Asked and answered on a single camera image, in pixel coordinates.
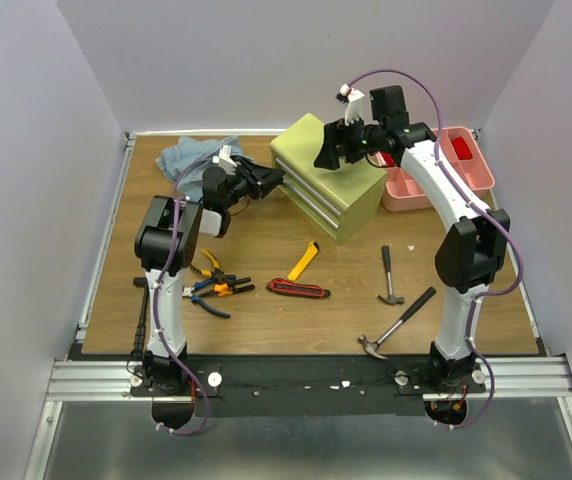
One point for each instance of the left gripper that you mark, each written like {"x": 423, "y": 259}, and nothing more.
{"x": 258, "y": 178}

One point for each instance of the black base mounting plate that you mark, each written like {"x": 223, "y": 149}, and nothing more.
{"x": 226, "y": 386}

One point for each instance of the pink divided organizer tray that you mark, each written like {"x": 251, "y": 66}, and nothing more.
{"x": 403, "y": 193}

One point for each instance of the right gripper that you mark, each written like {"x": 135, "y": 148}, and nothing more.
{"x": 342, "y": 141}

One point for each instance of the orange black handled pliers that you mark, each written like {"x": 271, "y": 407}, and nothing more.
{"x": 227, "y": 286}

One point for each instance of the small black claw hammer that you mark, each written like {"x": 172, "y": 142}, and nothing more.
{"x": 390, "y": 298}

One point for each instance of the red black utility knife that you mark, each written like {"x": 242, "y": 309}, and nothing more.
{"x": 286, "y": 287}

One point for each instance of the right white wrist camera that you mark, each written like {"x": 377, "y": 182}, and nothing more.
{"x": 353, "y": 101}

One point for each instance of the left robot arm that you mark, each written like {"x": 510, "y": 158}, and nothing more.
{"x": 165, "y": 245}

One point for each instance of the red item in tray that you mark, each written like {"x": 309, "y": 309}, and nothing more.
{"x": 461, "y": 148}

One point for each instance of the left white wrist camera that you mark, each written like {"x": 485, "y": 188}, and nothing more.
{"x": 223, "y": 159}

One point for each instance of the black t-handle tool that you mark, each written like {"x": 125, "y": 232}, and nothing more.
{"x": 139, "y": 341}

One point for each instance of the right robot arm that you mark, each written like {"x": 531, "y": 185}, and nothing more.
{"x": 473, "y": 249}

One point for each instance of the blue grey cloth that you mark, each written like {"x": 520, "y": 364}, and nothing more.
{"x": 184, "y": 163}

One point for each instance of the yellow utility knife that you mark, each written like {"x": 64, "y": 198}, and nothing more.
{"x": 311, "y": 252}

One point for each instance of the large black claw hammer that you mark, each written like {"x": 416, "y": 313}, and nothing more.
{"x": 371, "y": 348}

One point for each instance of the green metal tool chest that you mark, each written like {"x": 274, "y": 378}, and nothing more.
{"x": 340, "y": 202}

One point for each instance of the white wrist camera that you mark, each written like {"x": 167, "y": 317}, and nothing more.
{"x": 353, "y": 101}
{"x": 223, "y": 159}

